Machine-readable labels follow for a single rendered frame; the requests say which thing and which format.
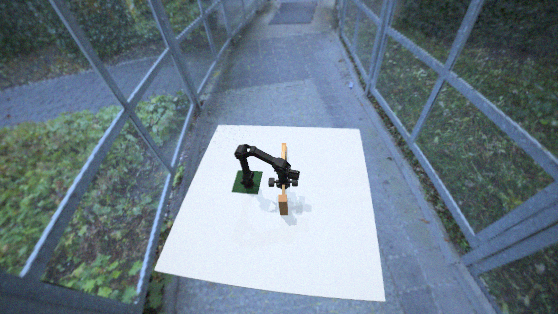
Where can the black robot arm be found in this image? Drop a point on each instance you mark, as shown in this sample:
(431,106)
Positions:
(280,165)

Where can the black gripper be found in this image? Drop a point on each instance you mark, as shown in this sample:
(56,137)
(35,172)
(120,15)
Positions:
(281,182)

